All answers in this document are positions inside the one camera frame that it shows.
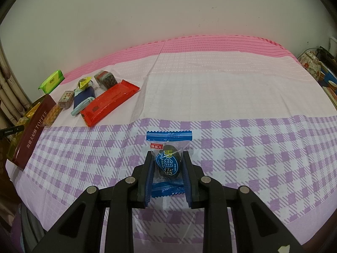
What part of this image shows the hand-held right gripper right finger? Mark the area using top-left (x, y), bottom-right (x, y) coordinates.
top-left (182, 151), bottom-right (306, 253)

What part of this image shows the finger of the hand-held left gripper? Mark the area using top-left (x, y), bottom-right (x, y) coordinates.
top-left (0, 126), bottom-right (25, 138)

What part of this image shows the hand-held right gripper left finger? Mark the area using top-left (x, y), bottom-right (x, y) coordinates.
top-left (33, 151), bottom-right (154, 253)

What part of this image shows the blue white egg snack packet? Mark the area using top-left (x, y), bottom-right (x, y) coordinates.
top-left (146, 130), bottom-right (193, 198)

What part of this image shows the red snack packet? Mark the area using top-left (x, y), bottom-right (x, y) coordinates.
top-left (80, 80), bottom-right (140, 129)

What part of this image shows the beige patterned curtain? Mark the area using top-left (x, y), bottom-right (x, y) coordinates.
top-left (0, 45), bottom-right (40, 127)

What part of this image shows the yellow snack packet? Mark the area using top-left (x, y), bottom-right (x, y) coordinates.
top-left (42, 105), bottom-right (62, 127)

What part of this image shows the small brown square packet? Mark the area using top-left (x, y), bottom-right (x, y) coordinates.
top-left (58, 91), bottom-right (75, 109)

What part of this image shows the green tissue pack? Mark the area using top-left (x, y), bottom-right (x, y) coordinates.
top-left (38, 70), bottom-right (65, 94)

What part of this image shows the navy light blue snack packet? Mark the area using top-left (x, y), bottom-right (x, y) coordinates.
top-left (71, 86), bottom-right (95, 117)

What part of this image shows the yellow wrapped candy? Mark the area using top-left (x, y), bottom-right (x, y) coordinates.
top-left (77, 77), bottom-right (91, 90)

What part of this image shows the pink purple checkered bed sheet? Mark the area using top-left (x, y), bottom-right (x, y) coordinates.
top-left (5, 35), bottom-right (337, 253)

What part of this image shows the dark patterned square snack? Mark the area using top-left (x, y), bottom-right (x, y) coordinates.
top-left (94, 70), bottom-right (118, 90)

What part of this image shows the floral fabric bag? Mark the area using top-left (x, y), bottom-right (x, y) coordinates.
top-left (297, 51), bottom-right (322, 79)

